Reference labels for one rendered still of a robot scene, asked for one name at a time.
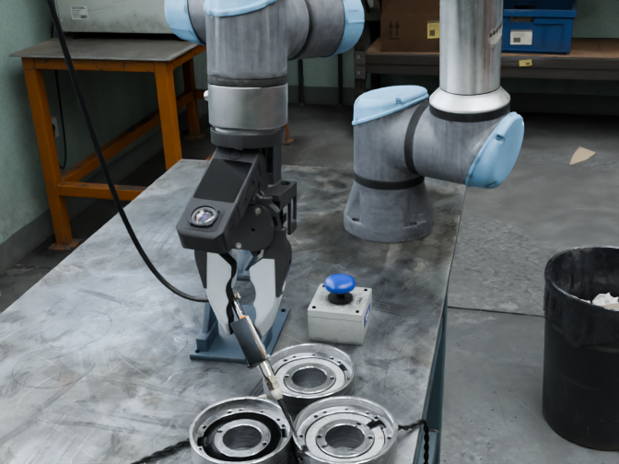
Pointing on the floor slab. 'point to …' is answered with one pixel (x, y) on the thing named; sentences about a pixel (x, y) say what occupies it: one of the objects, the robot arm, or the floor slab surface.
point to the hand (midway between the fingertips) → (242, 327)
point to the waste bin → (582, 347)
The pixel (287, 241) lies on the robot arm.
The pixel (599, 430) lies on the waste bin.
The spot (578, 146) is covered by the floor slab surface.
